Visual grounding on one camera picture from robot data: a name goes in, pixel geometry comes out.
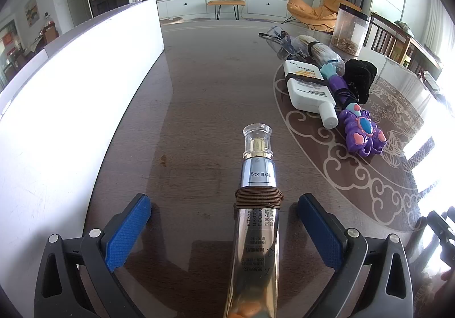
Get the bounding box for framed wall painting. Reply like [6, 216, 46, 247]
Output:
[24, 0, 38, 27]

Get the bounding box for orange lounge chair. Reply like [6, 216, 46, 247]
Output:
[286, 0, 347, 34]

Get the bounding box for purple plastic toy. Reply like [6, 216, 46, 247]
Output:
[320, 61, 388, 157]

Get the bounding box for white television cabinet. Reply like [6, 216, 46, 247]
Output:
[156, 0, 290, 20]

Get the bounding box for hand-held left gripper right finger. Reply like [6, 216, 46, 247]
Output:
[297, 194, 413, 318]

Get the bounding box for brown hair tie bundle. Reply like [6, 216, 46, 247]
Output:
[233, 187, 285, 212]

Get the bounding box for dark wooden chair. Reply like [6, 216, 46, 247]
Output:
[363, 12, 409, 63]

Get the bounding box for clear plastic packet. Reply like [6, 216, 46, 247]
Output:
[259, 26, 303, 59]

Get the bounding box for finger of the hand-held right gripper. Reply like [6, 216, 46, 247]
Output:
[423, 206, 455, 269]

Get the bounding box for silver cream tube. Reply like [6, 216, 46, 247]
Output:
[222, 122, 285, 318]

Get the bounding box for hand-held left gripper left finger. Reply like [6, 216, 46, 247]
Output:
[34, 194, 152, 318]

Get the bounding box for black patterned socks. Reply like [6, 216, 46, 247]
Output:
[344, 59, 378, 105]

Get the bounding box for white sunscreen bottle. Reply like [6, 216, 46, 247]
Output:
[284, 59, 339, 128]

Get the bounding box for large white box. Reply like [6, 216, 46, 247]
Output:
[0, 0, 175, 304]

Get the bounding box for dining table with chairs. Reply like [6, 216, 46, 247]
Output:
[0, 19, 59, 73]

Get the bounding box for cotton swab pack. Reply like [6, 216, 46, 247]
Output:
[297, 34, 345, 75]

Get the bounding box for clear jar with black lid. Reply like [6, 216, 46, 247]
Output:
[330, 3, 370, 57]

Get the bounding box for wooden bench with metal legs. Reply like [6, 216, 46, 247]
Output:
[207, 0, 247, 20]

